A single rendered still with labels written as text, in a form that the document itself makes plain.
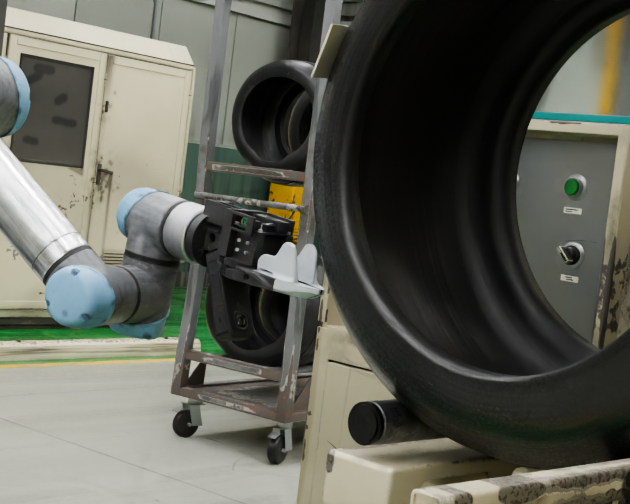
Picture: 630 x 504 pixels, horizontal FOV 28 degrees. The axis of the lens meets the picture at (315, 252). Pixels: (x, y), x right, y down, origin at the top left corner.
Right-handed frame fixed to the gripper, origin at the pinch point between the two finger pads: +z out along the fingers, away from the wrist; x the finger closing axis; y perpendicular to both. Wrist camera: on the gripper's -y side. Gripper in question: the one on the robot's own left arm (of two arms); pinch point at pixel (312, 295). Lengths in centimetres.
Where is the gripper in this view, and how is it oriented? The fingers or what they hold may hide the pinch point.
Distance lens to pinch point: 146.8
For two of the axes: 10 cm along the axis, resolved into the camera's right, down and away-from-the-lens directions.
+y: 2.1, -9.7, -1.4
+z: 6.9, 2.4, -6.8
